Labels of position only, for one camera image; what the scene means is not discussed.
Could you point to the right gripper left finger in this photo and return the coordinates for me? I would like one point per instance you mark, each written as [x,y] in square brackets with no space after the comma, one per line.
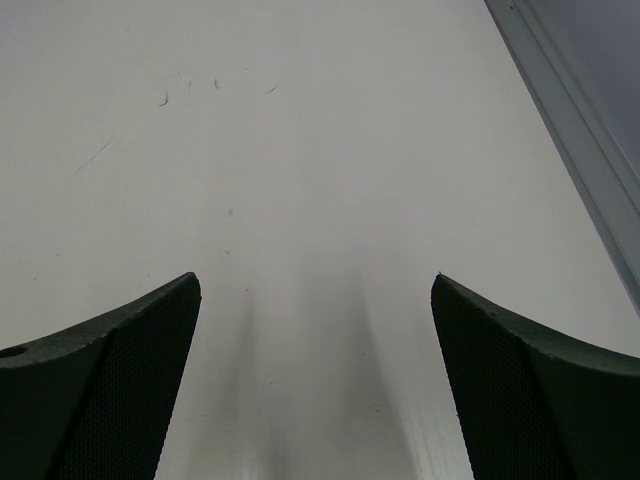
[95,400]

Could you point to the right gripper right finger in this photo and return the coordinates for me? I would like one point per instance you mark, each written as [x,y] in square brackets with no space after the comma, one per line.
[532,402]

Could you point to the right aluminium frame rail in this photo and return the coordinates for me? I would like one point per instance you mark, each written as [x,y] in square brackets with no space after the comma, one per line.
[580,63]

